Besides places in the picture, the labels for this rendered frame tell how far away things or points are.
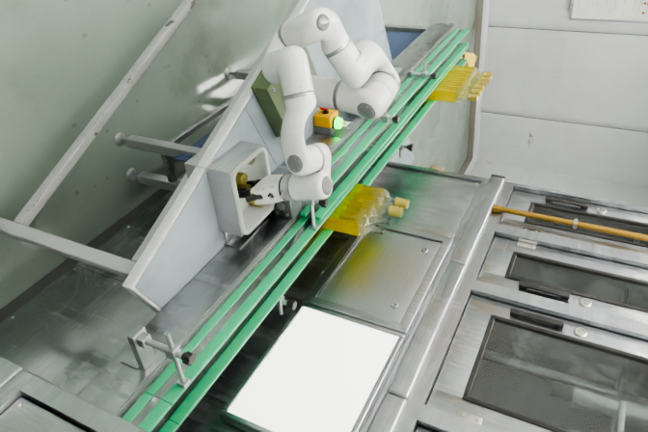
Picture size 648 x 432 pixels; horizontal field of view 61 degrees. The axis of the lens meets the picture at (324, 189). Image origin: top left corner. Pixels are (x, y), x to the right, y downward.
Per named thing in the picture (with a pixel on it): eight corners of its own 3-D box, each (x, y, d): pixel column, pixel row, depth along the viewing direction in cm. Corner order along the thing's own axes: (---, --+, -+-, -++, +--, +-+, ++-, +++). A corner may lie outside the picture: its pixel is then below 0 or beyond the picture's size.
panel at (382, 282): (220, 420, 140) (339, 474, 125) (218, 413, 138) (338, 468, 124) (364, 224, 205) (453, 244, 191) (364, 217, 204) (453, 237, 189)
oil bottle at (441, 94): (418, 98, 267) (475, 105, 255) (418, 88, 264) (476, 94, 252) (420, 94, 271) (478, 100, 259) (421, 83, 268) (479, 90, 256)
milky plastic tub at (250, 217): (221, 232, 164) (245, 238, 160) (205, 168, 152) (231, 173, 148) (253, 202, 176) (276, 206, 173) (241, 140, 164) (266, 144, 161)
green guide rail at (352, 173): (299, 215, 178) (321, 220, 175) (299, 212, 178) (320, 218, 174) (454, 43, 305) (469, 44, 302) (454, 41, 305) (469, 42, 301)
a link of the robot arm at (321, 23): (330, 44, 162) (302, 3, 156) (363, 33, 152) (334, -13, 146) (305, 72, 156) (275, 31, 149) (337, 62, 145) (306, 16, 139)
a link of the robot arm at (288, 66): (341, 86, 150) (308, 95, 161) (326, 7, 147) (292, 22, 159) (296, 93, 139) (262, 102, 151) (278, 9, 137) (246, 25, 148)
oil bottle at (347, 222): (309, 225, 187) (366, 239, 178) (307, 211, 184) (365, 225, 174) (316, 215, 191) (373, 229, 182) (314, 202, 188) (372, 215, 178)
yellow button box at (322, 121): (313, 132, 205) (331, 135, 202) (311, 114, 201) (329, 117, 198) (322, 124, 210) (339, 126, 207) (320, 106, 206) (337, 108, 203)
